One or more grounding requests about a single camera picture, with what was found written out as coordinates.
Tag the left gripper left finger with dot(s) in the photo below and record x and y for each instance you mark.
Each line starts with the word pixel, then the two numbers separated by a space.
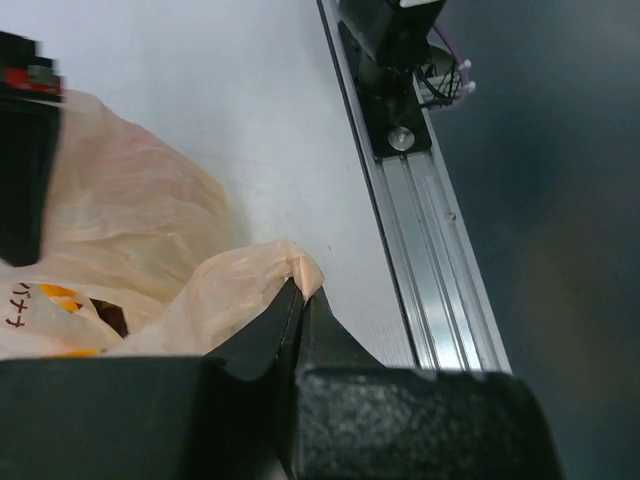
pixel 250 397

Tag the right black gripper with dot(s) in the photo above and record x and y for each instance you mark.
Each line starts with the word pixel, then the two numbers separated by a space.
pixel 32 95

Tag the aluminium front rail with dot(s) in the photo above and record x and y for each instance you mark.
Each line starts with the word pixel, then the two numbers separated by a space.
pixel 445 311

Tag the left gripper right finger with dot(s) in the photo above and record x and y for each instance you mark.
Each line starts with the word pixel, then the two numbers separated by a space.
pixel 355 418

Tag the banana print plastic bag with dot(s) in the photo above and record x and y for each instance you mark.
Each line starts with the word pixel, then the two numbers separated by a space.
pixel 136 256

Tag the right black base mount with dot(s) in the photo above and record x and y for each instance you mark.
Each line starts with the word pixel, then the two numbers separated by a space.
pixel 386 45

